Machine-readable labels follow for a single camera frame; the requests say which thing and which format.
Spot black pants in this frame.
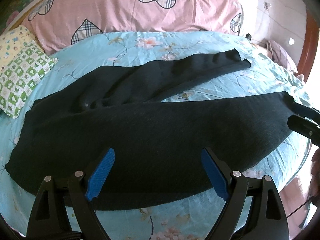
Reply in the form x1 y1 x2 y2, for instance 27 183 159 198
5 49 293 211

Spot person's right hand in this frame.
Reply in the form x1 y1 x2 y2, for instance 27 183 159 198
309 148 320 208

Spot light blue floral bedsheet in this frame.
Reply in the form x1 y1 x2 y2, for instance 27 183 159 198
1 31 312 239

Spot pink cloth beside bed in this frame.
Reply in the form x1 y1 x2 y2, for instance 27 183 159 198
255 40 298 74

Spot green white checkered pillow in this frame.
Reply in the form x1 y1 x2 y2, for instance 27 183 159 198
1 41 58 119

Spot yellow cartoon print pillow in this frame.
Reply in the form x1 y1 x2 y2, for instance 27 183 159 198
0 25 36 67

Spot pink quilt with plaid hearts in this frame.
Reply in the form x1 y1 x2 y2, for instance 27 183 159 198
22 0 243 54

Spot black cable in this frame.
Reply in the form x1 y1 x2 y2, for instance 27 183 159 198
286 195 313 219

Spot brown wooden door frame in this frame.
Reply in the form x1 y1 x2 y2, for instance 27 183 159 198
297 9 319 82

